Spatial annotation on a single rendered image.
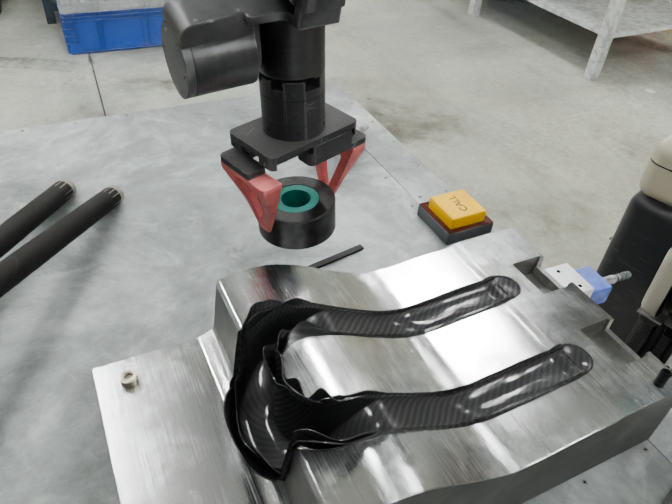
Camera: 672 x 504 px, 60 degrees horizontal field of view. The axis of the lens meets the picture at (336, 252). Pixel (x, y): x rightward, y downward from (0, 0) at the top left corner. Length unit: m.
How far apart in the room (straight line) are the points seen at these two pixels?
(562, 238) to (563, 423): 1.81
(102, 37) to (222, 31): 3.16
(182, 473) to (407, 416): 0.19
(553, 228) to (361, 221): 1.59
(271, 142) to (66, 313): 0.36
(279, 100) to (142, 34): 3.14
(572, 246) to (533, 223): 0.17
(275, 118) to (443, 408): 0.29
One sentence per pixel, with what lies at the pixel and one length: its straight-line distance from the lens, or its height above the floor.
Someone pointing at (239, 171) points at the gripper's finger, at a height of 1.04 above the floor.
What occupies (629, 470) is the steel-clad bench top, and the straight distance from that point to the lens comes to 0.68.
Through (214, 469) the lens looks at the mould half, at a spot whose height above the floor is 0.86.
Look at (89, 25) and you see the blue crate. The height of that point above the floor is 0.15.
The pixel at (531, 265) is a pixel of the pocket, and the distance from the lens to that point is 0.73.
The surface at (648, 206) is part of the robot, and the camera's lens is 1.33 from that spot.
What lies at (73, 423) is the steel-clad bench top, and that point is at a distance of 0.65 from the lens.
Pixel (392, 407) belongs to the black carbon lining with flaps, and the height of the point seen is 0.91.
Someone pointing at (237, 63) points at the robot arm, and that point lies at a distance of 0.46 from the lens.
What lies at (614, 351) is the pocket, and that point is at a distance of 0.69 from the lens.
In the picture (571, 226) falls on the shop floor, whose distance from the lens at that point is 2.43.
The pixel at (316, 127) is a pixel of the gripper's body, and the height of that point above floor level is 1.07.
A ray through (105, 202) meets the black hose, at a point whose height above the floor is 0.83.
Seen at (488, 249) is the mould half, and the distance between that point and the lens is 0.71.
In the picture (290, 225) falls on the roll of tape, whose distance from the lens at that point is 0.56.
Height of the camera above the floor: 1.32
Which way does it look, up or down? 40 degrees down
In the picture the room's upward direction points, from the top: 5 degrees clockwise
